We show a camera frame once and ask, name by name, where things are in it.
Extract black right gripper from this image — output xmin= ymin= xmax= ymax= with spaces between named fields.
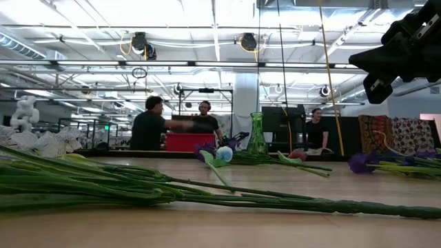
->
xmin=349 ymin=0 xmax=441 ymax=103

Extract purple flower bunch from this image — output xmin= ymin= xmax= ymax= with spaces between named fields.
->
xmin=347 ymin=130 xmax=441 ymax=180

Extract single purple flower stem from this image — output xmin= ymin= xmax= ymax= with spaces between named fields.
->
xmin=194 ymin=142 xmax=334 ymax=172

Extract white flower bouquet green stems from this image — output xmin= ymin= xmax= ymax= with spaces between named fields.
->
xmin=0 ymin=124 xmax=441 ymax=220

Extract orange mandala cloth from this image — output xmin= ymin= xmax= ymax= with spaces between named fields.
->
xmin=358 ymin=114 xmax=393 ymax=156

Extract white circle patterned cloth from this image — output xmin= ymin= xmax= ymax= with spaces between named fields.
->
xmin=391 ymin=116 xmax=437 ymax=155

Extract person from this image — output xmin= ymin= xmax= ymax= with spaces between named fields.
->
xmin=305 ymin=107 xmax=330 ymax=152
xmin=130 ymin=95 xmax=196 ymax=152
xmin=191 ymin=100 xmax=224 ymax=143

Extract black screen panel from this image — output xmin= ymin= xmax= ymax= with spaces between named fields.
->
xmin=261 ymin=105 xmax=307 ymax=152

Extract red plastic bin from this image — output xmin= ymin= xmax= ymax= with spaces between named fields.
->
xmin=165 ymin=132 xmax=216 ymax=152

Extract yellow hanging cable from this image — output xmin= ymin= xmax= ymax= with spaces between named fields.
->
xmin=317 ymin=0 xmax=345 ymax=156

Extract black ceiling cable reel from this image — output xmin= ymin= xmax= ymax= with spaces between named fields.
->
xmin=239 ymin=32 xmax=258 ymax=52
xmin=130 ymin=31 xmax=158 ymax=61

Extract black metal rig frame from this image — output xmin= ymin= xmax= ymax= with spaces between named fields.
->
xmin=178 ymin=87 xmax=234 ymax=137

